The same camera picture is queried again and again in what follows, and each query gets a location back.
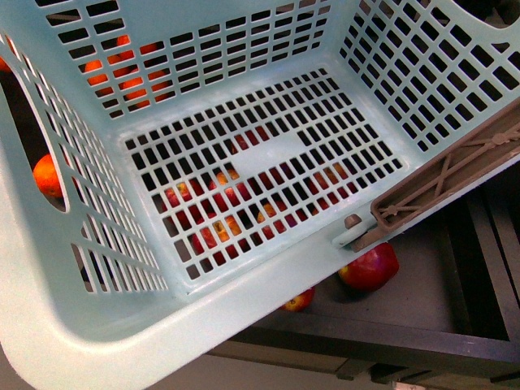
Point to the red apple under rim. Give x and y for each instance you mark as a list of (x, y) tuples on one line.
[(300, 302)]

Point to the light blue plastic basket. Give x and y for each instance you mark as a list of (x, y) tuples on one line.
[(209, 153)]

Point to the brown basket handle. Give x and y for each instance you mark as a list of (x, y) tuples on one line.
[(490, 147)]

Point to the red apple beside basket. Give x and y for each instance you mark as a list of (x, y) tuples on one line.
[(372, 270)]

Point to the orange through handle hole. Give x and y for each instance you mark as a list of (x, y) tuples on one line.
[(46, 177)]

